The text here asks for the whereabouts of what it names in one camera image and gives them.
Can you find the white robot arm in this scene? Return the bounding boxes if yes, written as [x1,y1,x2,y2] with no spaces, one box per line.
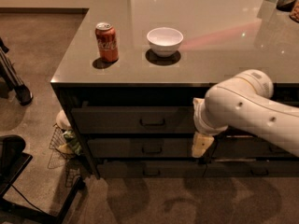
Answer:
[193,70,299,157]

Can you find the grey kitchen counter cabinet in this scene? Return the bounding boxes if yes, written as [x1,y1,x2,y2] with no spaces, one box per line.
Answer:
[51,0,299,177]

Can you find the white ceramic bowl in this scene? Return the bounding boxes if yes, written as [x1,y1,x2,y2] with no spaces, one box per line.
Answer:
[147,27,184,57]

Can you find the red soda can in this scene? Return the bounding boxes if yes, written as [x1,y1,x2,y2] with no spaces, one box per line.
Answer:
[95,22,119,63]

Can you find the brown basket on counter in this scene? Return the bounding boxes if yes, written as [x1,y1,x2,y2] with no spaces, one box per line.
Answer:
[289,0,299,22]

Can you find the black office chair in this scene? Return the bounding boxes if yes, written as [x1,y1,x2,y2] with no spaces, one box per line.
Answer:
[0,134,86,224]

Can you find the black tripod leg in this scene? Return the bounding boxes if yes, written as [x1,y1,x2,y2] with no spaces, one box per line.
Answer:
[0,37,33,105]

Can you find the wire basket with items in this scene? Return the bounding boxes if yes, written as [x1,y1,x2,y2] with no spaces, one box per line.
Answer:
[48,110,81,188]

